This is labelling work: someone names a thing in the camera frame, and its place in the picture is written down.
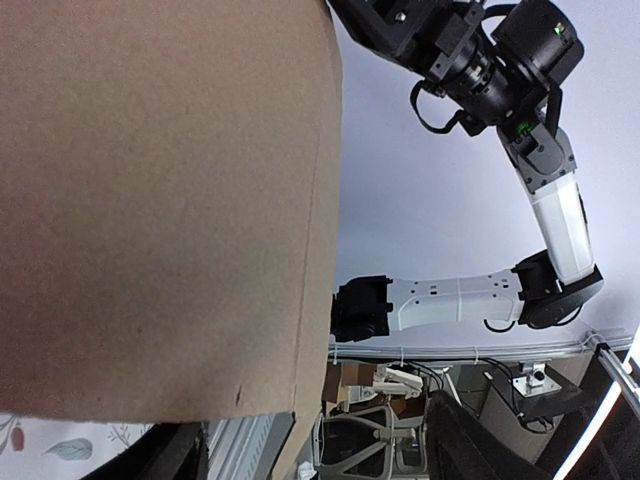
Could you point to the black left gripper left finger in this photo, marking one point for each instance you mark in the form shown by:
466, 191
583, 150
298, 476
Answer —
165, 452

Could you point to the brown cardboard box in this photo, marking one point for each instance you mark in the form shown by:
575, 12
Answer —
170, 176

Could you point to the stacked cardboard boxes background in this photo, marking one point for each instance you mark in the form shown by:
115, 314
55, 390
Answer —
352, 386

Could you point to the floral patterned table mat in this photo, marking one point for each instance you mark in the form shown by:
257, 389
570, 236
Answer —
34, 448

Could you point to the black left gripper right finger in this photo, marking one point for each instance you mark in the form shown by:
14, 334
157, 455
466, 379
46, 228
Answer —
459, 447

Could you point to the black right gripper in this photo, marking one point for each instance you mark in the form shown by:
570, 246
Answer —
441, 41

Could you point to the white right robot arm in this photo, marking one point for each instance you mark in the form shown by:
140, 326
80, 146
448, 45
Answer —
466, 212

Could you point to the aluminium front table rail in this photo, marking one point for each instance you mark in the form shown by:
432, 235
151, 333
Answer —
246, 448

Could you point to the grey mesh office chair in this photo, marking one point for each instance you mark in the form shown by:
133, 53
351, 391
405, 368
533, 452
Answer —
370, 444

